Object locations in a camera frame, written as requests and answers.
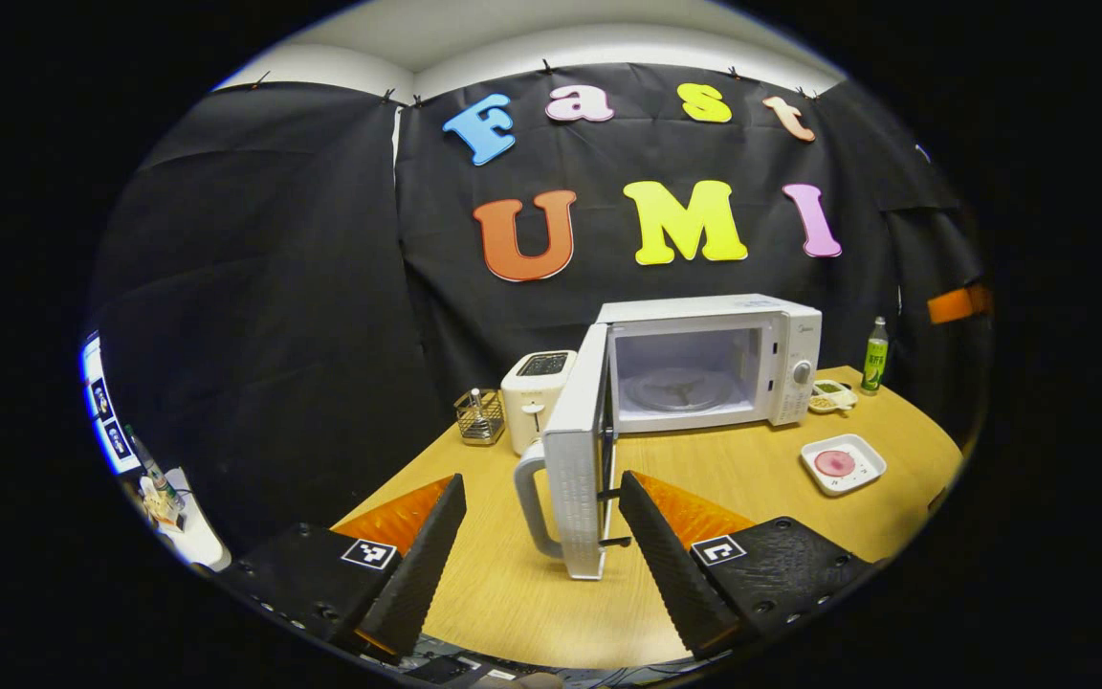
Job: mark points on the pink round food slice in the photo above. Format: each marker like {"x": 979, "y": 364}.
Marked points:
{"x": 835, "y": 463}

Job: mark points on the white divided dish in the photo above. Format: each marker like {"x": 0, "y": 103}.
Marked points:
{"x": 828, "y": 396}

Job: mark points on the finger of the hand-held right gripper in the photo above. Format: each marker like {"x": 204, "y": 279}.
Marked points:
{"x": 958, "y": 304}

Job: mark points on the glass turntable plate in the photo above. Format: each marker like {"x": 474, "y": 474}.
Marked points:
{"x": 680, "y": 390}

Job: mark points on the white side table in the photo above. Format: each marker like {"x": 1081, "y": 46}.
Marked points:
{"x": 197, "y": 541}

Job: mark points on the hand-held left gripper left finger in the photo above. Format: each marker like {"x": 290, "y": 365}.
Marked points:
{"x": 427, "y": 565}

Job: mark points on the white toaster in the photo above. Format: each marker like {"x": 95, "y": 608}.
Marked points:
{"x": 532, "y": 402}

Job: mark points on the green label drink bottle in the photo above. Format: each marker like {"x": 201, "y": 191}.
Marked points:
{"x": 875, "y": 359}

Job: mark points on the white microwave oven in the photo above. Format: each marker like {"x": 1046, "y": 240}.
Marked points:
{"x": 694, "y": 311}

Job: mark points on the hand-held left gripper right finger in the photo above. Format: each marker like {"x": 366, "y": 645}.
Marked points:
{"x": 671, "y": 569}

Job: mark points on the white square plate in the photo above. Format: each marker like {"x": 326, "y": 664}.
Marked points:
{"x": 862, "y": 450}

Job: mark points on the black backdrop cloth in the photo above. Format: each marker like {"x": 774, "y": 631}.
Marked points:
{"x": 274, "y": 287}

